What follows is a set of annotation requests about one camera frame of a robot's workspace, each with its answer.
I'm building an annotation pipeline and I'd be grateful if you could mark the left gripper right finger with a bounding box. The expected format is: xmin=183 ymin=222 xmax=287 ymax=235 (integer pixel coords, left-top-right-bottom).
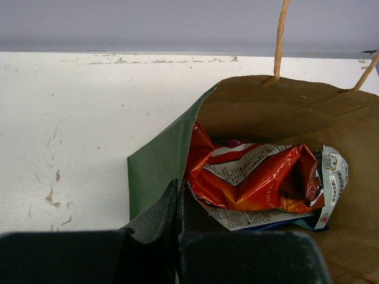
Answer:
xmin=177 ymin=182 xmax=333 ymax=283

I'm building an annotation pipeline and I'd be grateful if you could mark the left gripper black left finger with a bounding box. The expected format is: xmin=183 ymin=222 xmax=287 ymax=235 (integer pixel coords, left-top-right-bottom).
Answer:
xmin=1 ymin=179 xmax=178 ymax=283

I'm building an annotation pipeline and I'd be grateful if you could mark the blue snack bag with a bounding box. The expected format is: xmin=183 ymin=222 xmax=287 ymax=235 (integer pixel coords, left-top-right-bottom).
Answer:
xmin=205 ymin=207 xmax=325 ymax=231

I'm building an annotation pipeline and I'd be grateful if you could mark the red Doritos bag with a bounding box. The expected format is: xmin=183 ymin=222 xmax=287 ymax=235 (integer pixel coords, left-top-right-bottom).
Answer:
xmin=184 ymin=123 xmax=325 ymax=214

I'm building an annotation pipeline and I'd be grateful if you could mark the purple snack bag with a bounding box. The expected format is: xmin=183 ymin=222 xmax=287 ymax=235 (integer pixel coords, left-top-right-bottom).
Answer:
xmin=225 ymin=139 xmax=243 ymax=148

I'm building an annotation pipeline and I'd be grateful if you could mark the silver foil packet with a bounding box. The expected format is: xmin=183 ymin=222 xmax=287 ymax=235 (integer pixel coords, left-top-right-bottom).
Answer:
xmin=314 ymin=145 xmax=349 ymax=231

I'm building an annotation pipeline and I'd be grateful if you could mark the green paper bag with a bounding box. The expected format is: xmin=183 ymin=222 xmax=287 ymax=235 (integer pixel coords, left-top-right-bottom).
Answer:
xmin=127 ymin=1 xmax=378 ymax=283

